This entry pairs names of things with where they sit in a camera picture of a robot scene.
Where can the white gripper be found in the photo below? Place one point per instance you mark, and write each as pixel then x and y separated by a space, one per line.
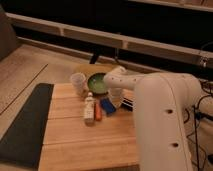
pixel 115 96

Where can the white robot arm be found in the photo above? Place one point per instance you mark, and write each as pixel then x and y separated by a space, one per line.
pixel 158 102

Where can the clear plastic cup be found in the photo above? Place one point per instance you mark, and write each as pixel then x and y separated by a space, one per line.
pixel 78 80

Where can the black striped eraser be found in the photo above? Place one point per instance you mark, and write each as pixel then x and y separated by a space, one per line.
pixel 127 104

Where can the black floor mat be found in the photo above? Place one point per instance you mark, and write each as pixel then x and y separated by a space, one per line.
pixel 22 143

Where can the yellow sponge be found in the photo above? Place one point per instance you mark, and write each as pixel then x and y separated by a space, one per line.
pixel 90 69

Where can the orange marker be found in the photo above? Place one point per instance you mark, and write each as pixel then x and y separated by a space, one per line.
pixel 98 111

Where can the green bowl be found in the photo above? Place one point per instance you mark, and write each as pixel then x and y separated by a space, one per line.
pixel 96 84

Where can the small white bottle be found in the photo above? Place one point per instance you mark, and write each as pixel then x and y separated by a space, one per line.
pixel 89 109

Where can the blue rectangular block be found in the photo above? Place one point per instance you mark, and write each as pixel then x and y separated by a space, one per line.
pixel 107 106

